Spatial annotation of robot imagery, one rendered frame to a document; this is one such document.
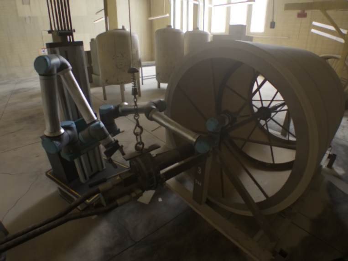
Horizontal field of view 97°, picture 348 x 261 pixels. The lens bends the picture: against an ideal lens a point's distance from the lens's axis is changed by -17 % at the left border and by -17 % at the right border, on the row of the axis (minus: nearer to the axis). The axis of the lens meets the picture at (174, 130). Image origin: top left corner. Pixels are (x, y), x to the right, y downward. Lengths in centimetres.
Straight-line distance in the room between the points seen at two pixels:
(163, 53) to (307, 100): 613
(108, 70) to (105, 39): 87
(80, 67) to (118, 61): 378
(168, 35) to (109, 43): 229
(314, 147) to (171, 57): 617
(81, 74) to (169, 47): 532
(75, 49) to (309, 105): 193
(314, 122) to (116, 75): 517
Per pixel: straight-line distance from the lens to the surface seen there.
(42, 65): 139
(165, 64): 702
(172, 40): 698
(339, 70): 736
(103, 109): 194
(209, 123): 131
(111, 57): 568
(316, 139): 136
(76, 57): 194
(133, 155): 116
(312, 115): 132
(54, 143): 155
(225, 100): 309
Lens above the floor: 171
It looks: 26 degrees down
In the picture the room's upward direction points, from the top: straight up
